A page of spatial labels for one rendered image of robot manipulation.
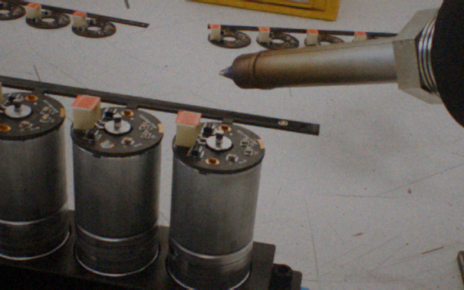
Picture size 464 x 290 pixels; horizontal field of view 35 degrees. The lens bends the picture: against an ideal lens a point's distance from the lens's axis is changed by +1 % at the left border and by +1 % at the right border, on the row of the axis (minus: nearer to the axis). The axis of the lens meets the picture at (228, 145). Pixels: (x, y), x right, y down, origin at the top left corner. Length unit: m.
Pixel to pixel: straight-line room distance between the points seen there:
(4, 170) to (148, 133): 0.04
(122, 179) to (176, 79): 0.18
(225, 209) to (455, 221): 0.13
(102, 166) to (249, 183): 0.04
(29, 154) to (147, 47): 0.21
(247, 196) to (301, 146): 0.13
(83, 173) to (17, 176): 0.02
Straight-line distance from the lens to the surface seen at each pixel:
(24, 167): 0.20
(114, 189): 0.20
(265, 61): 0.15
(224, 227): 0.19
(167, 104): 0.21
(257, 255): 0.22
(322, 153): 0.32
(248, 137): 0.20
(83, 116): 0.20
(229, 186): 0.19
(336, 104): 0.36
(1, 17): 0.44
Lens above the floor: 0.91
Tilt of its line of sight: 31 degrees down
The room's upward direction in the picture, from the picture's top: 5 degrees clockwise
